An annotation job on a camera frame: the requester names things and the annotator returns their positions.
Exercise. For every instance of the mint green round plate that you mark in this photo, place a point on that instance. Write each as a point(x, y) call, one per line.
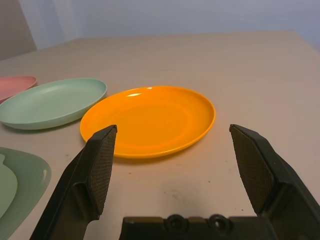
point(50, 102)

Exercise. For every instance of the pink round plate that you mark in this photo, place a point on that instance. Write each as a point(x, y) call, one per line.
point(15, 85)

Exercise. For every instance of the yellow round plate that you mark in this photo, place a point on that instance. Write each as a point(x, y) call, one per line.
point(155, 117)

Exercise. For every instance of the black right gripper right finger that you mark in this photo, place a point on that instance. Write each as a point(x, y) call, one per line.
point(275, 175)

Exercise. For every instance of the green silicone tray mat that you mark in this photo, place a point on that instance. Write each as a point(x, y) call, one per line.
point(30, 175)

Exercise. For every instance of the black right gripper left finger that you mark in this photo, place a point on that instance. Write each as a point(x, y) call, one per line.
point(82, 180)

